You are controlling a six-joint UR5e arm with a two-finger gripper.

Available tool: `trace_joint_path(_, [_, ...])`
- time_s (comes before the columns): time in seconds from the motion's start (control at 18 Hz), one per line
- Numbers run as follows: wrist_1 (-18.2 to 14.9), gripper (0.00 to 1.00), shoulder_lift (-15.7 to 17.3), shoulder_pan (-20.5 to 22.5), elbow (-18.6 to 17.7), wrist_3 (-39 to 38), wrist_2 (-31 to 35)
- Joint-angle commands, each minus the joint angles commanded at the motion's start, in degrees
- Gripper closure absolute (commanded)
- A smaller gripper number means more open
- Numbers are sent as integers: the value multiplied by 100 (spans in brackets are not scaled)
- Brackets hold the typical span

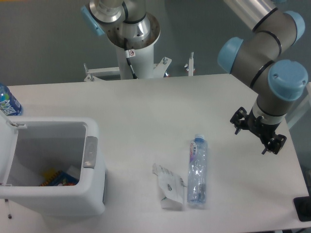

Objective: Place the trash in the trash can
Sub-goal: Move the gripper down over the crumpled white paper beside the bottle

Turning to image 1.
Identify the white clamp post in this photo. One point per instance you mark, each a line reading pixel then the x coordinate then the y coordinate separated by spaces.
pixel 189 67

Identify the colourful snack wrapper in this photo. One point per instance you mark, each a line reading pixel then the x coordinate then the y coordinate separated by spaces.
pixel 60 178

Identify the white trash can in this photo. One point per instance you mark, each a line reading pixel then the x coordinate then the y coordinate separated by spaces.
pixel 32 149

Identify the blue labelled water bottle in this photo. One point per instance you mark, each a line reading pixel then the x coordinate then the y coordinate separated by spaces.
pixel 9 105

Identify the black device at table edge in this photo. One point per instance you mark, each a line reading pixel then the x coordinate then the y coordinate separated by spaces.
pixel 303 208

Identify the white paper bag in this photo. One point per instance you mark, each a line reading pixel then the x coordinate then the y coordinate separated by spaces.
pixel 171 187

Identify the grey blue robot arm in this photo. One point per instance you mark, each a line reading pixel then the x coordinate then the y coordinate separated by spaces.
pixel 257 64

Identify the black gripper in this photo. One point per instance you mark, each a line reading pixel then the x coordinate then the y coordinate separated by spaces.
pixel 265 132

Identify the clear plastic bottle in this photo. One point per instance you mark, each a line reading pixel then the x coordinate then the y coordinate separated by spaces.
pixel 197 174

